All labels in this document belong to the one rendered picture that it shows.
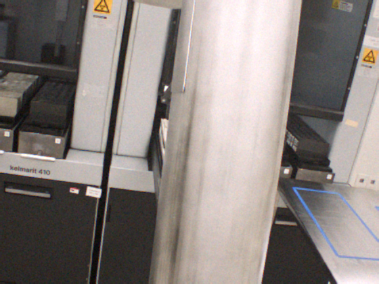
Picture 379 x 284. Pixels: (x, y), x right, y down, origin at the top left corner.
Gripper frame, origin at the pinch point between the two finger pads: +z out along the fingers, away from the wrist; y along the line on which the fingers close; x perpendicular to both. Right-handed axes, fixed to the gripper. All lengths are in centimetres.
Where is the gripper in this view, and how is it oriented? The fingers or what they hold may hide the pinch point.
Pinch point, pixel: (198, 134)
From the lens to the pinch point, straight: 105.8
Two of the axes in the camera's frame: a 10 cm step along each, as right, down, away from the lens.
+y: 9.8, 1.4, 1.6
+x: -1.0, -3.5, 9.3
